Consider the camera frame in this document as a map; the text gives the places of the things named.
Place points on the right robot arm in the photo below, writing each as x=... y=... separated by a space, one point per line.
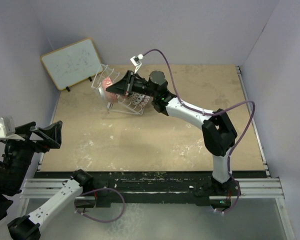
x=219 y=134

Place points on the brown patterned bowl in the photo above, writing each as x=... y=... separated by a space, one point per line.
x=133 y=96

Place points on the red patterned bowl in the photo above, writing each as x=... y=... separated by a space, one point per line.
x=144 y=101

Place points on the yellow framed whiteboard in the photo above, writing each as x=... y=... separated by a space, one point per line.
x=72 y=64

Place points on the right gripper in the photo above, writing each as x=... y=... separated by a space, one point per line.
x=123 y=87

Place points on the white wire dish rack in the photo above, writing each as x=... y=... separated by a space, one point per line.
x=105 y=77

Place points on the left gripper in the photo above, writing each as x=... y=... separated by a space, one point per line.
x=50 y=135

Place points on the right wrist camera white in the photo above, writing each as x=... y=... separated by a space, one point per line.
x=136 y=61

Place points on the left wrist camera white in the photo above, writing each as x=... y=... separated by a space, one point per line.
x=8 y=130

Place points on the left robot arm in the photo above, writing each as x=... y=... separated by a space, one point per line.
x=30 y=226

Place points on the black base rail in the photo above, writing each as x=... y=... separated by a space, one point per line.
x=157 y=187

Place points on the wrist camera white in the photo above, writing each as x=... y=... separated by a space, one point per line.
x=136 y=61
x=8 y=130

